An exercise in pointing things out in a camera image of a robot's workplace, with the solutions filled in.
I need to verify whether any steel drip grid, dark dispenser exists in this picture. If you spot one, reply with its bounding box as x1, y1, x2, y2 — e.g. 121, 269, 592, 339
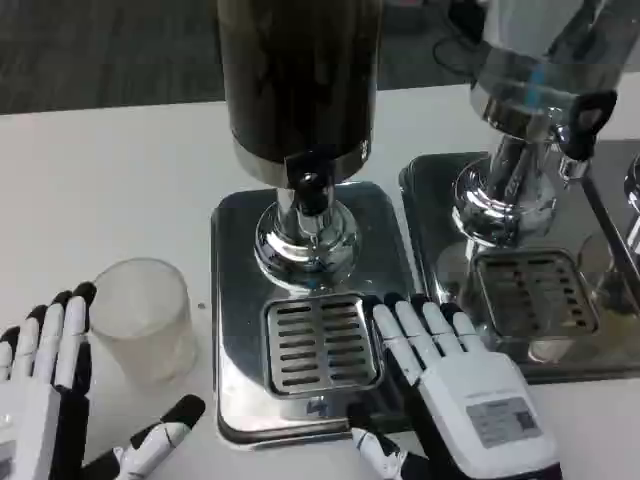
263, 294, 385, 399

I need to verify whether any black background object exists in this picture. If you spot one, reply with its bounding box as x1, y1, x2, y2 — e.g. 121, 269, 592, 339
446, 0, 494, 42

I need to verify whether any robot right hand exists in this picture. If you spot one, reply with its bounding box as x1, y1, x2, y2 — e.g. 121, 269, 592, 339
347, 293, 564, 480

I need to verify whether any black tap of clear dispenser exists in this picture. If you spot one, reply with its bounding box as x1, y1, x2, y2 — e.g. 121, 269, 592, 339
568, 91, 619, 162

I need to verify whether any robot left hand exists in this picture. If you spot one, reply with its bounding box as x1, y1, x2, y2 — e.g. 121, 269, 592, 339
0, 281, 207, 480

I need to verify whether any clear ribbed glass cup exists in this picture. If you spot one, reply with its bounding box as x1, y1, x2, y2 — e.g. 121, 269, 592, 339
88, 256, 197, 385

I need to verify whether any black tap of dark dispenser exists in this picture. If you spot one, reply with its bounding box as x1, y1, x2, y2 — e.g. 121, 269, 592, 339
283, 148, 337, 222

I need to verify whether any dark tank drink dispenser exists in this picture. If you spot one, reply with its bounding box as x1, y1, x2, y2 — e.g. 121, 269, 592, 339
209, 0, 417, 447

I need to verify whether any black cable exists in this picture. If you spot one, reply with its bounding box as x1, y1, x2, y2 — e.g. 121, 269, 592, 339
431, 23, 484, 77

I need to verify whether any clear tank drink dispenser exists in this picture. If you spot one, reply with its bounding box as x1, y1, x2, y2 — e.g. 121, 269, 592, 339
398, 0, 640, 385

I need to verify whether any steel drip grid, clear dispenser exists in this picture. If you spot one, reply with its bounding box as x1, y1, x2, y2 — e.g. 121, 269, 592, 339
473, 249, 602, 337

